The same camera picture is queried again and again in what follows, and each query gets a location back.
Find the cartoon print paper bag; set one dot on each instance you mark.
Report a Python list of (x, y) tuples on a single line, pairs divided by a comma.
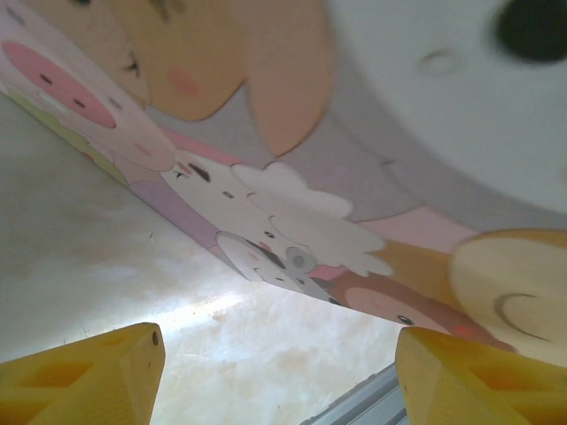
[(266, 199)]

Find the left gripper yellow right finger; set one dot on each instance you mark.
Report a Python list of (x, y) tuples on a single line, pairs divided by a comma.
[(478, 389)]

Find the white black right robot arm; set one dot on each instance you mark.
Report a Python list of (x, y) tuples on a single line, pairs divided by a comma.
[(465, 88)]

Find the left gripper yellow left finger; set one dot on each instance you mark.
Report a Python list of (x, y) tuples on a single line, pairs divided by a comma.
[(80, 385)]

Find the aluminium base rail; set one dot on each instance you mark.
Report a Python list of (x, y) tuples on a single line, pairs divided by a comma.
[(363, 407)]

